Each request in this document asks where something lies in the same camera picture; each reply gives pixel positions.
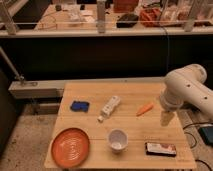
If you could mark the blue sponge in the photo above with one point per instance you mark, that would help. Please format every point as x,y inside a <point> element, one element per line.
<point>79,106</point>

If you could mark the white plastic bottle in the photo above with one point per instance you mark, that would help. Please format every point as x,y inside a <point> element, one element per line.
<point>108,108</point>

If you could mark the grey metal rail bench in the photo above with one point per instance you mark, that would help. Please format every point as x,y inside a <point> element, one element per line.
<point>37,89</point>

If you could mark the white ceramic bowl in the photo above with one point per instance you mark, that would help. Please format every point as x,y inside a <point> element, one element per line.
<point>117,140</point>

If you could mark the wooden table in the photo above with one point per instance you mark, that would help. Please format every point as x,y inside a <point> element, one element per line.
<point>140,129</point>

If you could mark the black box on floor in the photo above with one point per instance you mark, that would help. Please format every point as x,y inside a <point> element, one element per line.
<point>207,134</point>

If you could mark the orange ribbed plate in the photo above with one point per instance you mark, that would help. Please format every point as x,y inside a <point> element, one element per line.
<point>70,148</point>

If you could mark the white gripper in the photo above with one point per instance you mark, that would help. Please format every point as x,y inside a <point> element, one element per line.
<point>166,117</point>

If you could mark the black case on shelf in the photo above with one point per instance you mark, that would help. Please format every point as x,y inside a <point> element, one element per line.
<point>127,20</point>

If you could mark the black snack packet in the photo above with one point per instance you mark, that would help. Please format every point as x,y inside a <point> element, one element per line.
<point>160,149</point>

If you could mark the orange carrot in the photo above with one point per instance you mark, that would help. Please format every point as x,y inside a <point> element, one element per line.
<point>145,109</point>

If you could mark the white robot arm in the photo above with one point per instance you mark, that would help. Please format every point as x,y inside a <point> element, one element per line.
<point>182,85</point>

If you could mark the red basket on shelf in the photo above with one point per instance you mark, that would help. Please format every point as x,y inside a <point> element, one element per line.
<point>149,17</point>

